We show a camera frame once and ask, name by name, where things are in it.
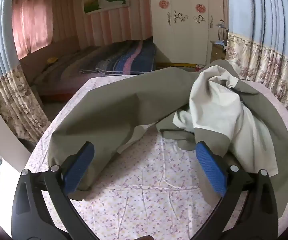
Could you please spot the white wardrobe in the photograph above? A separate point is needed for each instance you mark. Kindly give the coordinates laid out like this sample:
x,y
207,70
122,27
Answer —
x,y
184,42

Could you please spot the pink window curtain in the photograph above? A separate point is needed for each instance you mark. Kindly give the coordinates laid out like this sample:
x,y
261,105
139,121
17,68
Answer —
x,y
31,20

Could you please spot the pink floral tablecloth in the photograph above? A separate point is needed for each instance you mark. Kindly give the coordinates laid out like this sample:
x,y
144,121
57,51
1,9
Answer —
x,y
159,192

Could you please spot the desk lamp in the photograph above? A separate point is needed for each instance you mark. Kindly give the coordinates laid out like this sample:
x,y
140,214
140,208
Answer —
x,y
220,27

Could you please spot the round red wardrobe sticker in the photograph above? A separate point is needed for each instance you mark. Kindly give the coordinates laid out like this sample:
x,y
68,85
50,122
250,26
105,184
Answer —
x,y
164,4
200,8

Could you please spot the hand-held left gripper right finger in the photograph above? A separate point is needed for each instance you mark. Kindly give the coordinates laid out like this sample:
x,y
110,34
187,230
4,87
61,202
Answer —
x,y
210,167

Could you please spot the bed with brown cover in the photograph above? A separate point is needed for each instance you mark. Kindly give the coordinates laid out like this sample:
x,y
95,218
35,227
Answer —
x,y
66,67

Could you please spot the person's left hand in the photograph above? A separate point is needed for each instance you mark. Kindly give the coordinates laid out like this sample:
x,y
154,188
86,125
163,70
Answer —
x,y
144,238

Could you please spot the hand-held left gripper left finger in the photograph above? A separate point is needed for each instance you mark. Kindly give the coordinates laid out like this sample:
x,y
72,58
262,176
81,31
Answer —
x,y
79,167

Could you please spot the striped bed blanket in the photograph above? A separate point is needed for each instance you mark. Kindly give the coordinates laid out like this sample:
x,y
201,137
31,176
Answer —
x,y
129,57

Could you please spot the yellow toy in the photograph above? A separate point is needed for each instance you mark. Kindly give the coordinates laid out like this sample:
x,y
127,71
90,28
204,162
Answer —
x,y
52,60

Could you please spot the white board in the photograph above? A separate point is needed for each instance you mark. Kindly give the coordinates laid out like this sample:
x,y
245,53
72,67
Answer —
x,y
1,125

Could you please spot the wooden side cabinet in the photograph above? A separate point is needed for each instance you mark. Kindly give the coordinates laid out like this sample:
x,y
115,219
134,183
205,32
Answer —
x,y
217,53

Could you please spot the olive and cream jacket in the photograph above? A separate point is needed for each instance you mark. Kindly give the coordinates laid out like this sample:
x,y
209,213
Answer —
x,y
124,105

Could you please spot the brown bed headboard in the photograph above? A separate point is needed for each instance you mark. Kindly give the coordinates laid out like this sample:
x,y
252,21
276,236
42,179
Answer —
x,y
36,57

